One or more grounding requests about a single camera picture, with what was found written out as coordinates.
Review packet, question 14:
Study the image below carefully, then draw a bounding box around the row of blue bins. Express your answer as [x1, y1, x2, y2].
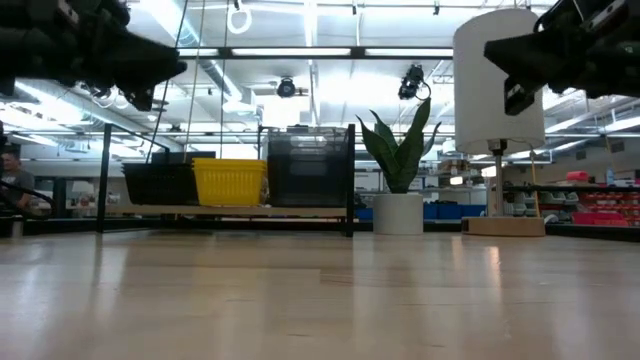
[355, 202, 487, 221]

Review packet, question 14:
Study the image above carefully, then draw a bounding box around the black aluminium rail frame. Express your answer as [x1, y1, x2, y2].
[0, 178, 101, 237]
[544, 222, 640, 244]

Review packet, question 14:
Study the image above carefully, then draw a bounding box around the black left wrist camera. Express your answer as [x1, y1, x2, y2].
[122, 84, 157, 112]

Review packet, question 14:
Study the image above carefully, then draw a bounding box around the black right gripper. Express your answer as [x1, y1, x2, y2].
[483, 0, 640, 99]

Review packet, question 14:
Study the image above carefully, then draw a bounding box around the black overhead camera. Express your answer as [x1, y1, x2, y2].
[398, 63, 432, 101]

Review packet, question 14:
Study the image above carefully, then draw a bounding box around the black ceiling spotlight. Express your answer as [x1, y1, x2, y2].
[276, 76, 297, 99]

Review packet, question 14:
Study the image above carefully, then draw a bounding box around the thin black cable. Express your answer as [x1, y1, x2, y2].
[144, 0, 190, 165]

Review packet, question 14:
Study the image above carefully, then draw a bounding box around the green plant in white pot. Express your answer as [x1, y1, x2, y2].
[356, 97, 443, 236]

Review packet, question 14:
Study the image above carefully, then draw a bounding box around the wooden shelf with black frame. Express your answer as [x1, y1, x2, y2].
[96, 123, 357, 239]

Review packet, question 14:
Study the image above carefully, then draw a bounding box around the rack with red bins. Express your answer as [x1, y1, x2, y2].
[569, 169, 640, 227]

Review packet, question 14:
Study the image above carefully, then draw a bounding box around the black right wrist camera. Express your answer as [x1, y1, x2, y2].
[503, 74, 537, 117]

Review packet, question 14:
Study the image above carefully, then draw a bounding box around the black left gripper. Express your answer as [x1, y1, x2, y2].
[0, 0, 189, 97]

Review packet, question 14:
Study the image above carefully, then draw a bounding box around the person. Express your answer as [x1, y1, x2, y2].
[0, 149, 37, 211]

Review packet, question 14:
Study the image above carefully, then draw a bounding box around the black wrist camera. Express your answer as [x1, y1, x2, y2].
[503, 74, 537, 117]
[122, 84, 157, 112]

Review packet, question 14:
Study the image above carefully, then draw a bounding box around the black slotted plastic basket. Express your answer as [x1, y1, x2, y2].
[122, 165, 198, 173]
[122, 169, 199, 206]
[122, 162, 198, 169]

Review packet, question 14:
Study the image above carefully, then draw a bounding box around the white lamp with wooden base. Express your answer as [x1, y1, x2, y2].
[452, 7, 547, 238]

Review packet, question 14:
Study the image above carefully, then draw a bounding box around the white cable loop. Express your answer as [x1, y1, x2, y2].
[226, 0, 254, 36]

